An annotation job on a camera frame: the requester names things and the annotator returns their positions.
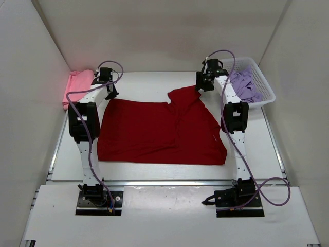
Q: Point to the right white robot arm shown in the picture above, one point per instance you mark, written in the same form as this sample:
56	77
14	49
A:
234	117

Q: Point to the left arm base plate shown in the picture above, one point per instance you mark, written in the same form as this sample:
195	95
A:
98	203

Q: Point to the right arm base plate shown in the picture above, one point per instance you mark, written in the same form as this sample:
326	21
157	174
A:
229	205

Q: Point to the white plastic basket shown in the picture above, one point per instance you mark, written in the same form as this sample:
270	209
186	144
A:
258	79

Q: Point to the lavender garment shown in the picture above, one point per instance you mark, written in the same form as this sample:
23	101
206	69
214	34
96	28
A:
243	85

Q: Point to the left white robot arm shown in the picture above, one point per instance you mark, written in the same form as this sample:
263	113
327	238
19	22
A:
84	128

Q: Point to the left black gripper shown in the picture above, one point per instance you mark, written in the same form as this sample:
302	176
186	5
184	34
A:
113	94

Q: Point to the pink t shirt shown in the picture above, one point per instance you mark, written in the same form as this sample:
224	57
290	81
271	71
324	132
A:
77	81

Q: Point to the red t shirt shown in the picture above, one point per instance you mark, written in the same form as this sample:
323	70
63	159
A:
181	131

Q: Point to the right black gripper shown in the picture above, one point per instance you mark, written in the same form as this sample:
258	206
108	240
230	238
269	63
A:
200	84

